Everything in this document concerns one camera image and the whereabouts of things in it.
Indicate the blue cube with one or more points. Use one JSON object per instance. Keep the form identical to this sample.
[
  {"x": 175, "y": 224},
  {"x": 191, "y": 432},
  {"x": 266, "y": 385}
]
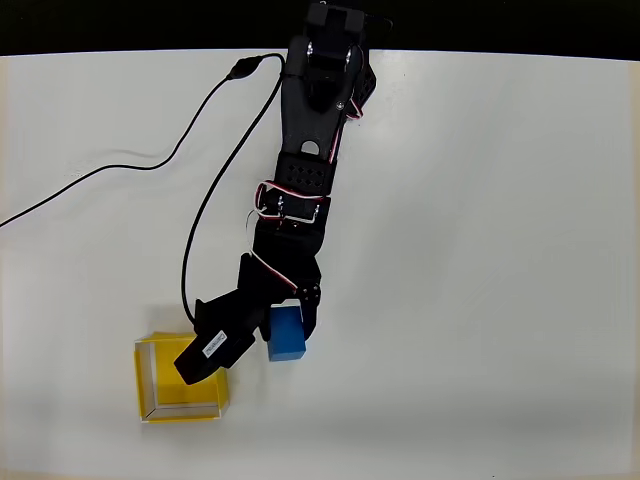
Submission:
[{"x": 286, "y": 335}]

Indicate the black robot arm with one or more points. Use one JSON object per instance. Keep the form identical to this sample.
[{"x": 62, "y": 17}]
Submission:
[{"x": 305, "y": 125}]

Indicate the yellow open box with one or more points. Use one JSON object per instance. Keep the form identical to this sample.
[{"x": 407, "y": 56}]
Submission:
[{"x": 190, "y": 395}]

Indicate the black gripper-mounted camera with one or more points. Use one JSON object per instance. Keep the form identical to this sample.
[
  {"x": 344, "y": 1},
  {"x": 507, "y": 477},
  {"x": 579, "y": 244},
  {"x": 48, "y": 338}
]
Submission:
[{"x": 220, "y": 340}]

